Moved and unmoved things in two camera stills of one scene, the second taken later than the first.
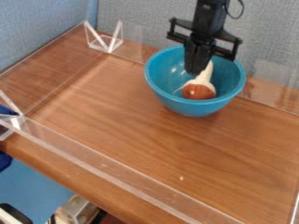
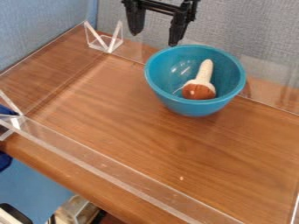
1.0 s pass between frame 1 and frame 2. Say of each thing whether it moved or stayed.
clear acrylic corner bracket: stayed
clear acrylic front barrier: stayed
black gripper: moved
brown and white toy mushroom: stayed
